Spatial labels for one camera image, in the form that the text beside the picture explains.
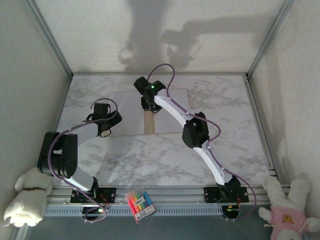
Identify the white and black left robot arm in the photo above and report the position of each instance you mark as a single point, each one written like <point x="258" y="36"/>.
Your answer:
<point x="81" y="177"/>

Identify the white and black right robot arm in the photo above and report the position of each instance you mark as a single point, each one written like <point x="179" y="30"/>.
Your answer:
<point x="170" y="107"/>

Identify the white plush dog toy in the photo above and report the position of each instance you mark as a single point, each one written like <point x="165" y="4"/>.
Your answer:
<point x="30" y="197"/>

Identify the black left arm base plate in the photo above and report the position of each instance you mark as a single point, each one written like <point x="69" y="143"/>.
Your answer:
<point x="110" y="193"/>

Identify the pack of coloured highlighters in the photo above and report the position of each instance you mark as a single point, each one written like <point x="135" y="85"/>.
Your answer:
<point x="140" y="202"/>

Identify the white plush rabbit pink shirt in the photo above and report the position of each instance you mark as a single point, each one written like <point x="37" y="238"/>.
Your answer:
<point x="285" y="220"/>

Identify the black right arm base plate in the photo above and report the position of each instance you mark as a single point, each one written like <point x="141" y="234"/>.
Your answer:
<point x="210" y="195"/>

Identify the brown cardboard folder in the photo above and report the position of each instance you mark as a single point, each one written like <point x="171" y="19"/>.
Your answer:
<point x="149" y="125"/>

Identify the aluminium frame post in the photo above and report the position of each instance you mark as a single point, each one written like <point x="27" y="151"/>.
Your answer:
<point x="50" y="40"/>
<point x="271" y="37"/>

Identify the wide aluminium base rail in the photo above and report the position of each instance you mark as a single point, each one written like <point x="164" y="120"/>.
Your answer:
<point x="175" y="197"/>

